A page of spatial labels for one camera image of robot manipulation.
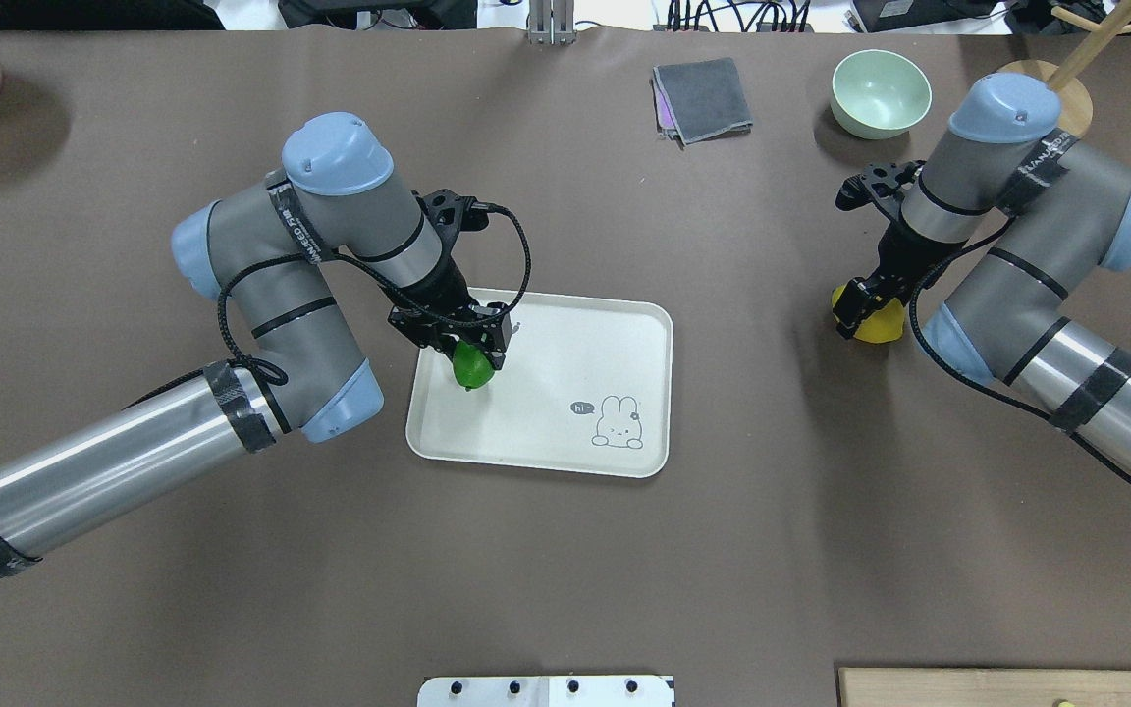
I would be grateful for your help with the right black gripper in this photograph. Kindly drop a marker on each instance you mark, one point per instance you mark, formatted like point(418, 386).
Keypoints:
point(902, 257)

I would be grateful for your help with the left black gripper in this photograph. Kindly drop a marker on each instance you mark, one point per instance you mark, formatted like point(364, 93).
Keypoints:
point(439, 287)

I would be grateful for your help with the yellow lemon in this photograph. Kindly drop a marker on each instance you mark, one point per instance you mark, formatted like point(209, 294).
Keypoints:
point(875, 319)

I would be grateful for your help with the green lime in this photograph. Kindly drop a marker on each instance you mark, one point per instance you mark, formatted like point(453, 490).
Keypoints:
point(471, 366)

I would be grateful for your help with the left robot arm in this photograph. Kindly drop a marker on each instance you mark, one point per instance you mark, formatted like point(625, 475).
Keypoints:
point(293, 363)

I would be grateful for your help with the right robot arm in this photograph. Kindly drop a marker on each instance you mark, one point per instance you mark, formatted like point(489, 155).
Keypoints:
point(1069, 211)

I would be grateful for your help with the white rabbit tray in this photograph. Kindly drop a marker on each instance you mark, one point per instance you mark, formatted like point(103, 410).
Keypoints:
point(587, 386)

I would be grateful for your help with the mint green bowl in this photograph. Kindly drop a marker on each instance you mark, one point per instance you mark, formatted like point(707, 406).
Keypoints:
point(878, 94)

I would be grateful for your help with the wooden mug tree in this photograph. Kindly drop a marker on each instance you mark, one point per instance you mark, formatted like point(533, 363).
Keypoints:
point(1100, 28)

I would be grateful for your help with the grey folded cloth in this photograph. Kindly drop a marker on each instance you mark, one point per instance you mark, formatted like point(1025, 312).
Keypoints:
point(701, 100)

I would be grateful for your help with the bamboo cutting board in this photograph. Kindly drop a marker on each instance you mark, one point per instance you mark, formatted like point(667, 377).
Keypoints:
point(925, 687)

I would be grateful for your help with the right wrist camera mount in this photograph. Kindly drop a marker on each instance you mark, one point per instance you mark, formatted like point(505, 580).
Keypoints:
point(881, 185)

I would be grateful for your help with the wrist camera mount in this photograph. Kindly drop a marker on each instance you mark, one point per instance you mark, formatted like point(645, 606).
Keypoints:
point(881, 185)
point(450, 214)

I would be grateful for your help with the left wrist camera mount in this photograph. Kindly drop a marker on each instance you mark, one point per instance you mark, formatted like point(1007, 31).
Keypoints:
point(450, 214)

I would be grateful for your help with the aluminium frame post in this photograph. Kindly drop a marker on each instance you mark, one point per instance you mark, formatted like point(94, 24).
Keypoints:
point(551, 22)

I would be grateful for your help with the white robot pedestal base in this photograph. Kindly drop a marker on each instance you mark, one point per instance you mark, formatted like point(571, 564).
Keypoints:
point(559, 690)

